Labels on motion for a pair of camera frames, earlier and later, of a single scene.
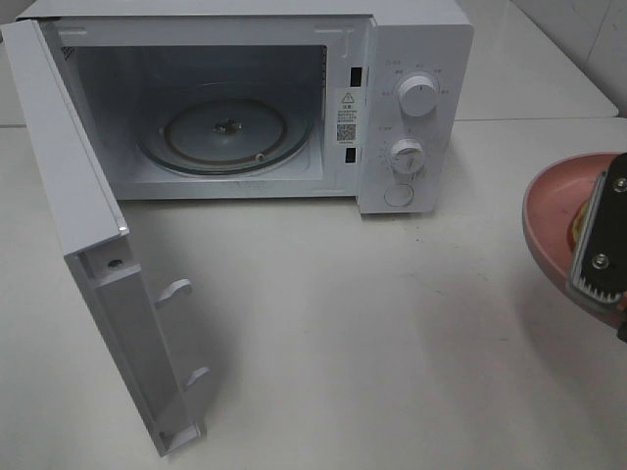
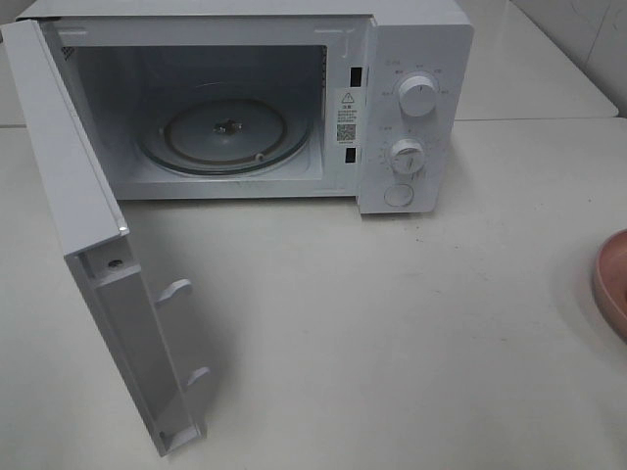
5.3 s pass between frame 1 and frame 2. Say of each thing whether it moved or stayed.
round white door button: stayed
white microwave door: stayed
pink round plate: moved
